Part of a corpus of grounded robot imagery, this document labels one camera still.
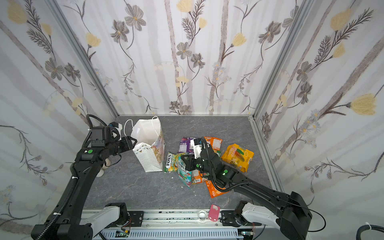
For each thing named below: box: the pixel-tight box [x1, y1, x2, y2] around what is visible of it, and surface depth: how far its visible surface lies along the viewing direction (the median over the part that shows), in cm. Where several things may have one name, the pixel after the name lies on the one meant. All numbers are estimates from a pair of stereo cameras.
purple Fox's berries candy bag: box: [177, 137, 194, 154], surface depth 100 cm
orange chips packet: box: [205, 180, 230, 199], surface depth 83 cm
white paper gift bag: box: [124, 116, 166, 173], surface depth 84 cm
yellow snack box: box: [221, 143, 255, 173], surface depth 94 cm
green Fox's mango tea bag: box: [164, 152, 179, 172], surface depth 93 cm
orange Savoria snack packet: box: [192, 169, 203, 184], surface depth 87 cm
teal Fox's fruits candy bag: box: [177, 153, 193, 189], surface depth 81 cm
